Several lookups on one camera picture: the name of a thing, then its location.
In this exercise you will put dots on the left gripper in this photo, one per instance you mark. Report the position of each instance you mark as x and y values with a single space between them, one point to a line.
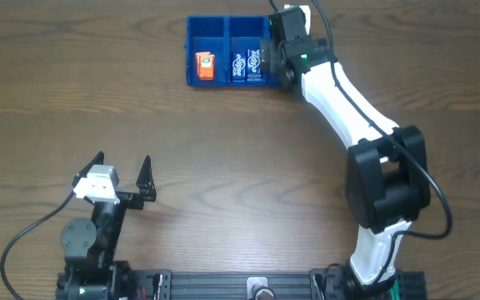
131 201

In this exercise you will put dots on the orange candy box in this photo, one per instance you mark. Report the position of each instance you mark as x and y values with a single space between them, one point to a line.
205 66

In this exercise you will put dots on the blue candy pack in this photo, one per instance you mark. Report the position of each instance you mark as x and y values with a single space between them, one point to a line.
238 66
254 62

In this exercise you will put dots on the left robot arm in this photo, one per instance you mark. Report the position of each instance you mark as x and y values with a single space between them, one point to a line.
77 239

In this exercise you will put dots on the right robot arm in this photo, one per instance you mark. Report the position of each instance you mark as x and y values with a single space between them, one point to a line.
340 104

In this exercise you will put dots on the blue tray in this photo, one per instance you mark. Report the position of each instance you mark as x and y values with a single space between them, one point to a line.
211 33

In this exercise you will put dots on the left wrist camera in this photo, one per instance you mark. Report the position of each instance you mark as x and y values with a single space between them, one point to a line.
98 185

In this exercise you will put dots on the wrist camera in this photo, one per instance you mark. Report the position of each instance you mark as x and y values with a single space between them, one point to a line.
302 12
98 185

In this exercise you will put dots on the mounting rail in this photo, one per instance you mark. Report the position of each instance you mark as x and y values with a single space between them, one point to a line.
215 285

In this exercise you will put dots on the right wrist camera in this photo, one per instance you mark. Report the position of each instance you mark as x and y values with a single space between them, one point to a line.
302 12

